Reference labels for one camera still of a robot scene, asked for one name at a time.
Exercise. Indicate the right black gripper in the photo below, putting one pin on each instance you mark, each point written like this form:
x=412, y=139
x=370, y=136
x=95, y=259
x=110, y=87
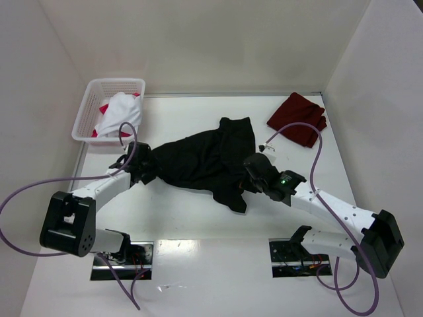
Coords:
x=255, y=170

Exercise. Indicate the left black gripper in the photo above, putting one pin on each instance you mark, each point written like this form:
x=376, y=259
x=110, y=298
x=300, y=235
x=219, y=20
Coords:
x=145, y=164

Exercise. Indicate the black t shirt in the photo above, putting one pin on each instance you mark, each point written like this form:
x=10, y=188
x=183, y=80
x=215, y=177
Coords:
x=210, y=160

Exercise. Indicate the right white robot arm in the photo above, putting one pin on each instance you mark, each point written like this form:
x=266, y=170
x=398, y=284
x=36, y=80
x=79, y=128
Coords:
x=372, y=240

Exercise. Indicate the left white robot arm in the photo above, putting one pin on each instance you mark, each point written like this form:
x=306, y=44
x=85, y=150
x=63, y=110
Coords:
x=70, y=222

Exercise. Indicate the white t shirt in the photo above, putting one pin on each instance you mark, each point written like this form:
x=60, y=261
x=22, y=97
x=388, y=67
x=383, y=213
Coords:
x=122, y=114

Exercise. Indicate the pink red t shirt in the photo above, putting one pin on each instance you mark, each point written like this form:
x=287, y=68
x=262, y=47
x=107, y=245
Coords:
x=103, y=109

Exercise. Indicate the folded dark red t shirt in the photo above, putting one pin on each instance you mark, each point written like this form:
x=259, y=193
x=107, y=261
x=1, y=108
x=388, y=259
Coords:
x=299, y=109

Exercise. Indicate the white plastic basket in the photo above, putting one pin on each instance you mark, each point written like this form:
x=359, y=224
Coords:
x=97, y=94

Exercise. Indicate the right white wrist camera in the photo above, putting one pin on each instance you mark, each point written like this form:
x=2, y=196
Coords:
x=266, y=147

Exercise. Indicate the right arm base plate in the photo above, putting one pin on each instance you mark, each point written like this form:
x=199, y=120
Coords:
x=286, y=263

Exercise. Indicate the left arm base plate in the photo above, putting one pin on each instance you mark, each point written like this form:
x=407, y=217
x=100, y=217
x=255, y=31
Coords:
x=137, y=260

